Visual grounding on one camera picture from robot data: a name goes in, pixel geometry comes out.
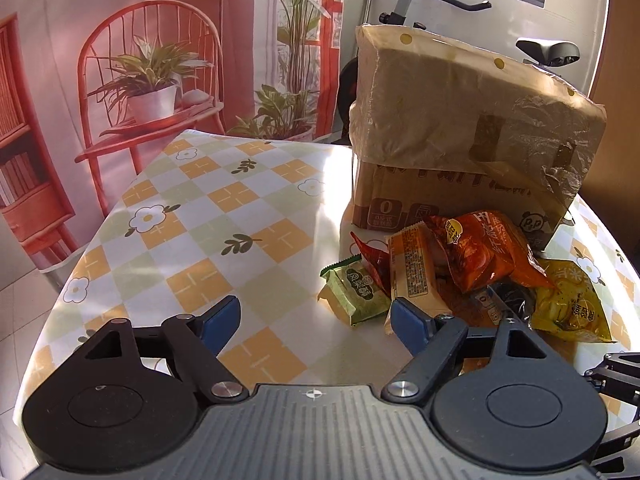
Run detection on orange bread packet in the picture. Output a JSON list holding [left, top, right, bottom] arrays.
[[387, 221, 465, 318]]

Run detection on yellow snack pouch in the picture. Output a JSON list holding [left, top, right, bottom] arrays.
[[529, 259, 614, 344]]

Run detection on green pineapple cake packet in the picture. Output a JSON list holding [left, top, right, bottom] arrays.
[[318, 254, 390, 326]]

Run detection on orange-red chip bag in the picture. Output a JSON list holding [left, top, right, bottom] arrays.
[[425, 210, 554, 292]]

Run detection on dark prune packet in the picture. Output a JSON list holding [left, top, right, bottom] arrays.
[[470, 282, 535, 327]]

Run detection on red small snack packet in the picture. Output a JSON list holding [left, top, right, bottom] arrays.
[[350, 232, 390, 297]]

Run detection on checkered floral tablecloth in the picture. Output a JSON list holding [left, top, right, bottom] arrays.
[[14, 128, 640, 430]]

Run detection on wooden headboard panel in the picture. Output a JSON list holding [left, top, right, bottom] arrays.
[[582, 0, 639, 248]]

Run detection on cardboard box with plastic liner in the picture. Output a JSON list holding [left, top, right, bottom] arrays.
[[349, 25, 606, 250]]

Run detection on printed room backdrop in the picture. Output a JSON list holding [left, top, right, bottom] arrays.
[[1, 0, 344, 271]]

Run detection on black exercise bike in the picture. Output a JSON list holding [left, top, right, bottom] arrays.
[[335, 0, 582, 146]]

